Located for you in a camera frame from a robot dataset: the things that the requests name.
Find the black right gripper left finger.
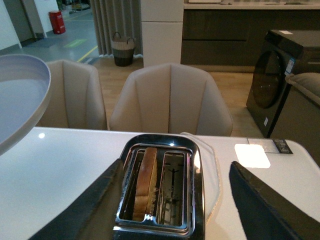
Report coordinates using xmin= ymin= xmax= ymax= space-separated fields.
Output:
xmin=30 ymin=159 xmax=124 ymax=240

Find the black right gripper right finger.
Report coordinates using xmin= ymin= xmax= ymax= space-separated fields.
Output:
xmin=229 ymin=161 xmax=320 ymax=240

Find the bread slice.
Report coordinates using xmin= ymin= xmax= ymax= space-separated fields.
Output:
xmin=132 ymin=147 xmax=158 ymax=222

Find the grey round plate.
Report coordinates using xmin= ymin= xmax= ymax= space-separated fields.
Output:
xmin=0 ymin=54 xmax=52 ymax=154

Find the clear glass tray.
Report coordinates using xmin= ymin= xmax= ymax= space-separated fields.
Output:
xmin=181 ymin=132 xmax=221 ymax=223

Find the label card on table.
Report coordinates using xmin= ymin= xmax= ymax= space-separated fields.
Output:
xmin=247 ymin=138 xmax=293 ymax=154

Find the chrome white toaster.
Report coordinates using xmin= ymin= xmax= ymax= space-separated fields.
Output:
xmin=113 ymin=134 xmax=205 ymax=240

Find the beige chair left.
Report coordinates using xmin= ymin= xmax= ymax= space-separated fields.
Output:
xmin=37 ymin=59 xmax=108 ymax=130

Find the beige chair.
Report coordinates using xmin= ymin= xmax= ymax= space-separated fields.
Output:
xmin=109 ymin=63 xmax=233 ymax=137
xmin=37 ymin=59 xmax=108 ymax=130

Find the beige chair right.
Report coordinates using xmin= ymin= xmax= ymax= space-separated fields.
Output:
xmin=109 ymin=63 xmax=233 ymax=137

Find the black washing machine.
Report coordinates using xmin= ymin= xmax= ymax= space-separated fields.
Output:
xmin=246 ymin=30 xmax=320 ymax=138

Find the woven basket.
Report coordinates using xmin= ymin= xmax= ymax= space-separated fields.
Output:
xmin=111 ymin=31 xmax=136 ymax=67

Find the dark kitchen counter cabinet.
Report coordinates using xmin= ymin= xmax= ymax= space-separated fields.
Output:
xmin=181 ymin=1 xmax=320 ymax=71

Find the red box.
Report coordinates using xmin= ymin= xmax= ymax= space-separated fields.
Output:
xmin=48 ymin=10 xmax=66 ymax=34

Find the grey curtain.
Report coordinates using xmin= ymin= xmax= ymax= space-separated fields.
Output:
xmin=90 ymin=0 xmax=143 ymax=55

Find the white pillar cabinet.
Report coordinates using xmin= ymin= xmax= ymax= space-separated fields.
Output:
xmin=140 ymin=0 xmax=184 ymax=67

